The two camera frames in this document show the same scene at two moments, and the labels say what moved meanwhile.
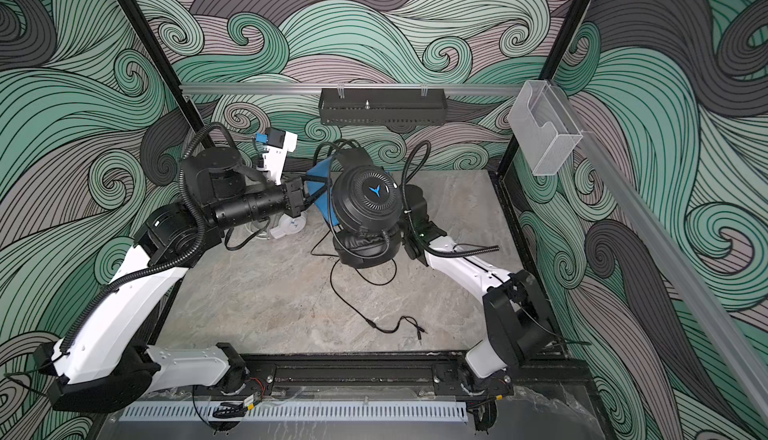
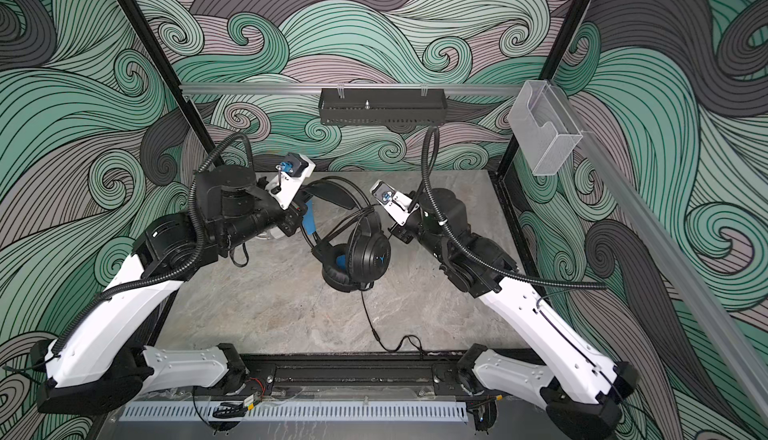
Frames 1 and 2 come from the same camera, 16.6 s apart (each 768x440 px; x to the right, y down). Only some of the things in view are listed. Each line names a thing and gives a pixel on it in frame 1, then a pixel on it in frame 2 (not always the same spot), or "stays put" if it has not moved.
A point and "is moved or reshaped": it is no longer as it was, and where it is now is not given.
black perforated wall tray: [382, 106] stays put
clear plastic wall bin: [544, 128] stays put
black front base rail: [413, 374] stays put
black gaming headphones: [366, 206] is moved or reshaped
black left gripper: [293, 193] → [294, 213]
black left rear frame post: [158, 56] stays put
